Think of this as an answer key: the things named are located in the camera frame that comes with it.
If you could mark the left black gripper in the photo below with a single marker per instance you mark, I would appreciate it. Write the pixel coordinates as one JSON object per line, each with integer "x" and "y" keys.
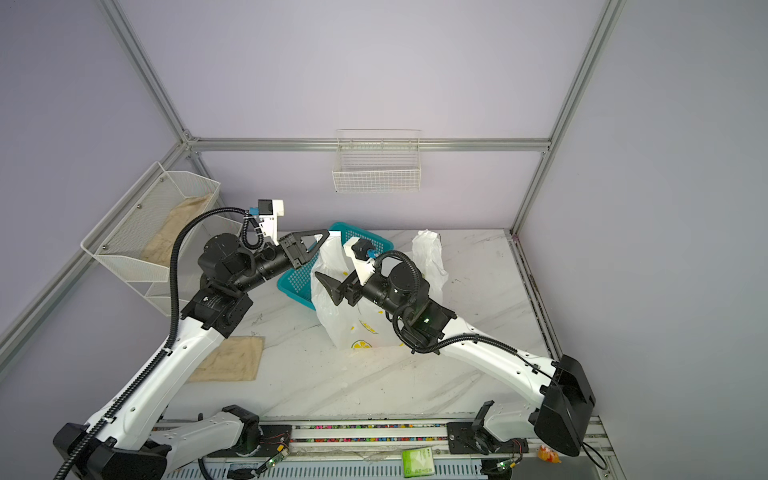
{"x": 292, "y": 247}

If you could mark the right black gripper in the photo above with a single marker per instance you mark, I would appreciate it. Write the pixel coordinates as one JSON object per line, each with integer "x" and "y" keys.
{"x": 338, "y": 291}

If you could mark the white plastic bag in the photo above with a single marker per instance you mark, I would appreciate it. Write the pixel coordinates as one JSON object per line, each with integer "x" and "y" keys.
{"x": 365, "y": 325}

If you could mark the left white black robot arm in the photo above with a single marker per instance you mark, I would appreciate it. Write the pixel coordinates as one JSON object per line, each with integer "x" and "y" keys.
{"x": 118, "y": 441}

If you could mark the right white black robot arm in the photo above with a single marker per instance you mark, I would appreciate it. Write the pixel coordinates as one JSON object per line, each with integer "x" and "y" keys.
{"x": 558, "y": 398}

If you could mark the lower white mesh shelf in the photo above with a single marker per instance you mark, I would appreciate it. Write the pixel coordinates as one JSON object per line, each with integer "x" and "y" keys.
{"x": 180, "y": 288}

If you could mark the white mesh shelf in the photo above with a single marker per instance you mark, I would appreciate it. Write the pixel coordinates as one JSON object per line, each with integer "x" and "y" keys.
{"x": 119, "y": 240}
{"x": 180, "y": 288}

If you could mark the beige glove on table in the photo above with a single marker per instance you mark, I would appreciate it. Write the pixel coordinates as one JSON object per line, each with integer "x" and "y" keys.
{"x": 237, "y": 359}

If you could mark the beige glove in shelf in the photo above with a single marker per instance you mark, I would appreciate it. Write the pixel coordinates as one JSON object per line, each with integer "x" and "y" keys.
{"x": 159, "y": 248}

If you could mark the upper white mesh shelf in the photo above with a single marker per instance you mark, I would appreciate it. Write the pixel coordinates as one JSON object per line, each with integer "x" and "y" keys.
{"x": 119, "y": 240}

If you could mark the green small box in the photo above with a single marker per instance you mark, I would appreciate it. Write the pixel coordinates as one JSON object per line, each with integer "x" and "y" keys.
{"x": 418, "y": 463}

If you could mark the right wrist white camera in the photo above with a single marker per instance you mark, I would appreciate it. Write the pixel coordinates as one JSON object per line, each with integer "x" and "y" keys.
{"x": 363, "y": 255}

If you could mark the wrist white camera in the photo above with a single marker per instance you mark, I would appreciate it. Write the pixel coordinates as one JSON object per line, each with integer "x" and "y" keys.
{"x": 363, "y": 255}
{"x": 264, "y": 219}

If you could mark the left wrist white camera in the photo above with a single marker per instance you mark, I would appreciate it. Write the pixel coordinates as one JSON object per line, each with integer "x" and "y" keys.
{"x": 264, "y": 219}

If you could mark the white wire wall basket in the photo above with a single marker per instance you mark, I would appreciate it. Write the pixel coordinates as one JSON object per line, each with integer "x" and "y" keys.
{"x": 372, "y": 161}

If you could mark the aluminium mounting rail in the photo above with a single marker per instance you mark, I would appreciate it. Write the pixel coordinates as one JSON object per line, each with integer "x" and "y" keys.
{"x": 379, "y": 439}

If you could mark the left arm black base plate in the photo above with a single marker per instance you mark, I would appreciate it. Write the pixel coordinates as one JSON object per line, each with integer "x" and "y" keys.
{"x": 270, "y": 438}

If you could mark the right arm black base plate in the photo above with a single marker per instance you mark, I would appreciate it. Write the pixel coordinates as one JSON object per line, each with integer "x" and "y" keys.
{"x": 468, "y": 438}

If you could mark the orange toy right rail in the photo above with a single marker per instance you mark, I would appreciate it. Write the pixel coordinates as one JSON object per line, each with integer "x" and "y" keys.
{"x": 546, "y": 454}

